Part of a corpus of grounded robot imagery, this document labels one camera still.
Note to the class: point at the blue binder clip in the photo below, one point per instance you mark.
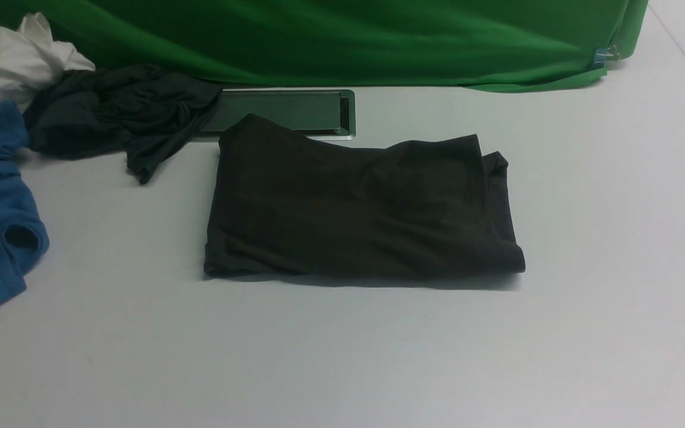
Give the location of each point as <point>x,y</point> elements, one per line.
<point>605,55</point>

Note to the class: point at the dark teal crumpled garment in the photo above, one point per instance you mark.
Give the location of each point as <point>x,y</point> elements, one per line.
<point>143,110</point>

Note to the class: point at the dark gray long-sleeve top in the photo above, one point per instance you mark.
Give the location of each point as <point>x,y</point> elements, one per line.
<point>285,204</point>

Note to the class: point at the green backdrop cloth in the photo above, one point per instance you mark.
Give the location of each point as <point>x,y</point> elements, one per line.
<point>495,46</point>

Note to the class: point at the white crumpled garment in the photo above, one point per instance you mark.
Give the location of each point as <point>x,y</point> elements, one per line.
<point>32,61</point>

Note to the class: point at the metal table cable hatch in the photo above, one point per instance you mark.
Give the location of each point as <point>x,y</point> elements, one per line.
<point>322,114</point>

